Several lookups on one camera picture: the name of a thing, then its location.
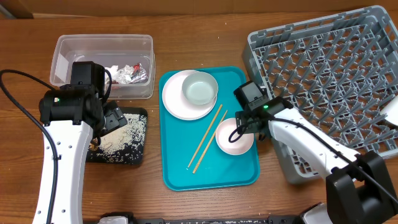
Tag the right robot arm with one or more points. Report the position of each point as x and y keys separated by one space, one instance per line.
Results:
x=359 y=189

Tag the grey bowl with rice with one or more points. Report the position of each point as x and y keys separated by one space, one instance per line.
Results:
x=200 y=88

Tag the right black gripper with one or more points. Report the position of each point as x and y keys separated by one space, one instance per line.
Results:
x=245 y=119

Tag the red silver foil wrapper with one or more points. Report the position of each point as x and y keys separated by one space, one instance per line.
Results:
x=134 y=74

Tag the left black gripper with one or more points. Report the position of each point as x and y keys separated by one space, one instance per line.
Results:
x=115 y=117

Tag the large white plate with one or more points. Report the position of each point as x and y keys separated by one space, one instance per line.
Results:
x=175 y=102

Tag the grey dishwasher rack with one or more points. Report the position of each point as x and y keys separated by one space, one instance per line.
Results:
x=340 y=71

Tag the black rail at table edge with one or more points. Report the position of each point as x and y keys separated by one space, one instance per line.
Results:
x=129 y=218

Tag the white tissue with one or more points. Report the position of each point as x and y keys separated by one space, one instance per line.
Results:
x=117 y=75

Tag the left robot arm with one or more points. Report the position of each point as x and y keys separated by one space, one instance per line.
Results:
x=73 y=117

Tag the clear plastic bin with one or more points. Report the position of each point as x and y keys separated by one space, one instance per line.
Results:
x=112 y=51

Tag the spilled rice pile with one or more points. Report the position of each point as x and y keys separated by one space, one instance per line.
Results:
x=124 y=135

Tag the pink bowl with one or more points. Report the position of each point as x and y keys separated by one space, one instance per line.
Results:
x=223 y=132

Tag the black tray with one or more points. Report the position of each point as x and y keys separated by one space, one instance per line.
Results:
x=136 y=155

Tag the teal plastic tray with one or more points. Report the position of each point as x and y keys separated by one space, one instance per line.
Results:
x=180 y=138

